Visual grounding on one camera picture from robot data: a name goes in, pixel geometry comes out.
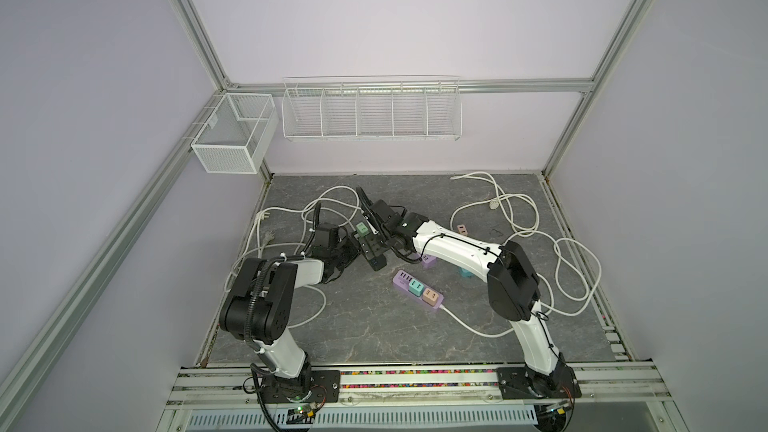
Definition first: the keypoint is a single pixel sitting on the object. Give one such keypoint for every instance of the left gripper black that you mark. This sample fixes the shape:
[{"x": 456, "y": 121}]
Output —
[{"x": 354, "y": 251}]

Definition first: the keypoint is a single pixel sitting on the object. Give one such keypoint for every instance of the green plug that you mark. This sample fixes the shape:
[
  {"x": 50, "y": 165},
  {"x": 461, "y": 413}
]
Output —
[{"x": 362, "y": 229}]

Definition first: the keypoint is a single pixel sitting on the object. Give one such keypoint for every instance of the black power strip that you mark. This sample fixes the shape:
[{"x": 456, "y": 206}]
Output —
[{"x": 373, "y": 250}]

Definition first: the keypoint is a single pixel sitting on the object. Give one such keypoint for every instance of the purple power strip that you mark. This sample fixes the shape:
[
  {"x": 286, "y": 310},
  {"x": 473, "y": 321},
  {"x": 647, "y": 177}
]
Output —
[
  {"x": 400, "y": 282},
  {"x": 428, "y": 261}
]

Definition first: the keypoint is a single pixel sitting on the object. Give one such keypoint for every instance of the teal plug purple strip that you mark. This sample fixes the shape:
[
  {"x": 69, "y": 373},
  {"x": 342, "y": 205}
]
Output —
[{"x": 416, "y": 287}]

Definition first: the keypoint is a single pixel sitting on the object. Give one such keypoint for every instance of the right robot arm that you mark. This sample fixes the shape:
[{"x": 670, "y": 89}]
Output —
[{"x": 510, "y": 278}]

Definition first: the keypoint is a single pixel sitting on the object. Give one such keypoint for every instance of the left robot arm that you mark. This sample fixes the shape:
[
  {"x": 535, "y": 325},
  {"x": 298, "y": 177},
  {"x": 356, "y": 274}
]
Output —
[{"x": 256, "y": 310}]

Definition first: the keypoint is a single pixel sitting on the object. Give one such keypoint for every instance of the pink plug lower purple strip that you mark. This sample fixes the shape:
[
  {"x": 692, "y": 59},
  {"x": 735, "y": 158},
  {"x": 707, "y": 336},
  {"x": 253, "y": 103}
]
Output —
[{"x": 431, "y": 297}]

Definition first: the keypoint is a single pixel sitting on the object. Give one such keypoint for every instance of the small white mesh basket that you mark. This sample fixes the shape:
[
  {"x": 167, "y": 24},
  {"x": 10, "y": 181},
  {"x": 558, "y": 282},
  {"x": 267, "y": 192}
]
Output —
[{"x": 236, "y": 135}]

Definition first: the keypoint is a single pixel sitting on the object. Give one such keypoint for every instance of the long white wire basket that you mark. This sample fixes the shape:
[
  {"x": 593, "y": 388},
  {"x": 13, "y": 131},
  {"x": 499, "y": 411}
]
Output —
[{"x": 364, "y": 108}]

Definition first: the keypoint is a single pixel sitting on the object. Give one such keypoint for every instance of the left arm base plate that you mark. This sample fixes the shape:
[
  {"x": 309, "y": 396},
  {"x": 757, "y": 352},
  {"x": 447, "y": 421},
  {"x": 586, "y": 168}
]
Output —
[{"x": 315, "y": 386}]

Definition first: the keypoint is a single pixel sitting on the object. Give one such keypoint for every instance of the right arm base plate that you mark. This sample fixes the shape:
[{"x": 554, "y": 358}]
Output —
[{"x": 521, "y": 382}]

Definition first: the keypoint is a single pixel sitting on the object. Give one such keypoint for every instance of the white vented cable duct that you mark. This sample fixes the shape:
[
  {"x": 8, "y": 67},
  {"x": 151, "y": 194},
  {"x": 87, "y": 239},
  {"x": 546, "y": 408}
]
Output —
[{"x": 366, "y": 418}]

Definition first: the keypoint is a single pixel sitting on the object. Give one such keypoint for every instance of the aluminium frame rail front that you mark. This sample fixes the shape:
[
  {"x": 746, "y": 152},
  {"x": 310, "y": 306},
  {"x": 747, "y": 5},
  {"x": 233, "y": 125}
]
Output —
[{"x": 368, "y": 385}]

